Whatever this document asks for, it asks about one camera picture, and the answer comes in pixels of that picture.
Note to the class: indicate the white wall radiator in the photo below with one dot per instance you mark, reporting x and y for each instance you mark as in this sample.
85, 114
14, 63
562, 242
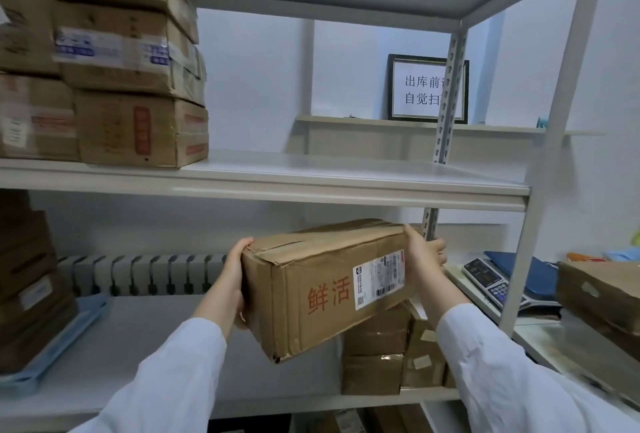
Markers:
150, 272

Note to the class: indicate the light blue plastic tray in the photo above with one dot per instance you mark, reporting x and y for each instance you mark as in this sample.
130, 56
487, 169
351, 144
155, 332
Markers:
60, 347

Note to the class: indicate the black framed paper sign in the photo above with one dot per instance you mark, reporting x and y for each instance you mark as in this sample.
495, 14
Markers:
420, 90

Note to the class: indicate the person's right thumb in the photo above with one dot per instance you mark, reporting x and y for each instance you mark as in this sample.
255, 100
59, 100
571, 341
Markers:
413, 240

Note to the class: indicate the digital weighing scale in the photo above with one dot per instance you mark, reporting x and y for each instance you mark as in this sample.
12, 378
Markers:
505, 277

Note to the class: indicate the stack of brown cardboard boxes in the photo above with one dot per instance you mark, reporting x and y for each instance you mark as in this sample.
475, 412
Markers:
30, 292

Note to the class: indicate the person's right hand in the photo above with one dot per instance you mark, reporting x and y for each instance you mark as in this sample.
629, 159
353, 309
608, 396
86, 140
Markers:
429, 255

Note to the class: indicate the small brown cardboard box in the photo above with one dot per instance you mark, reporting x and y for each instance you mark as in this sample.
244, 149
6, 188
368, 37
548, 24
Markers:
372, 375
377, 335

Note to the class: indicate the crumpled brown cardboard box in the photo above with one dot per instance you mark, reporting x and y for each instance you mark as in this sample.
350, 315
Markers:
600, 292

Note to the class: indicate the person's left forearm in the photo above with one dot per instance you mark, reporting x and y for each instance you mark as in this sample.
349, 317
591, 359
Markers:
165, 377

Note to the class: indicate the white metal shelving rack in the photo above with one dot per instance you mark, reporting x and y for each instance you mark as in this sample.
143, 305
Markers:
350, 177

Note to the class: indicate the small worn cardboard box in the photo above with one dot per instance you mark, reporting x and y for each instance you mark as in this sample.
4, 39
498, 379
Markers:
25, 32

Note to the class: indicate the person's right forearm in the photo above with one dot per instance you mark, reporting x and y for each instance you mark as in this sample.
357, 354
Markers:
500, 372

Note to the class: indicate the person's left thumb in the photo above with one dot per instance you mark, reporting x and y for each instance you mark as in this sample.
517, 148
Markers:
242, 244

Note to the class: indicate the person's left hand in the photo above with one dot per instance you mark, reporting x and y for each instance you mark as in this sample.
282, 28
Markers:
231, 277

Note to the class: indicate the cardboard box with blue tape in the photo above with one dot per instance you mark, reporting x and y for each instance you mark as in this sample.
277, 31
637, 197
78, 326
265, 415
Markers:
125, 52

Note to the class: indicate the cardboard box with red stamp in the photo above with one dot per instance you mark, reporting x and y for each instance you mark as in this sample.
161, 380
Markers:
135, 130

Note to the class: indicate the cardboard box with red print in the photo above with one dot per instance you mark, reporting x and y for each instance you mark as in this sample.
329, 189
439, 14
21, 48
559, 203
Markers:
325, 292

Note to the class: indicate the cardboard box with white label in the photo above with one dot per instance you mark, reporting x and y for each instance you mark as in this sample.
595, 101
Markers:
35, 117

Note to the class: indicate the tall brown cardboard box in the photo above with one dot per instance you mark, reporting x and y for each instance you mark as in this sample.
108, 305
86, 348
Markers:
425, 352

